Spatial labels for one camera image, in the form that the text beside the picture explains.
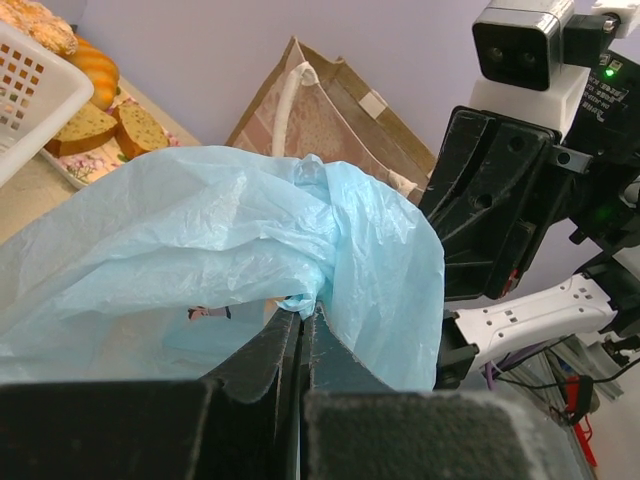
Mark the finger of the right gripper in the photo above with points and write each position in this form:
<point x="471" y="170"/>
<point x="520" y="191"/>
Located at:
<point x="480" y="201"/>

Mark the floral serving tray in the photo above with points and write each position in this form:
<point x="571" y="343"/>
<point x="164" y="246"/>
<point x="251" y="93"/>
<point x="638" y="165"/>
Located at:
<point x="80" y="170"/>

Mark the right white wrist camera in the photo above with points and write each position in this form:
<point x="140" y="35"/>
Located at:
<point x="536" y="57"/>

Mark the toy bread slice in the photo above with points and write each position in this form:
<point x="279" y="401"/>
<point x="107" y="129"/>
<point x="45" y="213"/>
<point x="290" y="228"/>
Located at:
<point x="88" y="129"/>
<point x="137" y="131"/>

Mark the white plastic basket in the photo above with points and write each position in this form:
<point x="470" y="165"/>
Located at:
<point x="40" y="93"/>

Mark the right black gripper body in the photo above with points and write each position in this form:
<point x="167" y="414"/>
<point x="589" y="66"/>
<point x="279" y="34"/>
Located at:
<point x="606" y="128"/>

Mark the blue plastic bag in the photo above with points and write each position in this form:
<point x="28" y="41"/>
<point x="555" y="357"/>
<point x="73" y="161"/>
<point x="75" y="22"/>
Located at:
<point x="162" y="269"/>

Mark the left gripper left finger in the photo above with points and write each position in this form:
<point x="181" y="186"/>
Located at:
<point x="238" y="421"/>

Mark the toy croissant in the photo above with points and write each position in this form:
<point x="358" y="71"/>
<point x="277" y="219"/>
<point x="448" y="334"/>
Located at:
<point x="101" y="70"/>

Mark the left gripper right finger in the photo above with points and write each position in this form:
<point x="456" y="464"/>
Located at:
<point x="354" y="426"/>

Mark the brown jute grocery bag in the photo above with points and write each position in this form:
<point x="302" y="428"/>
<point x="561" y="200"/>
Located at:
<point x="312" y="105"/>

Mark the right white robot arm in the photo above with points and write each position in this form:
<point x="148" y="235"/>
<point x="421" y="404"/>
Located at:
<point x="601" y="296"/>

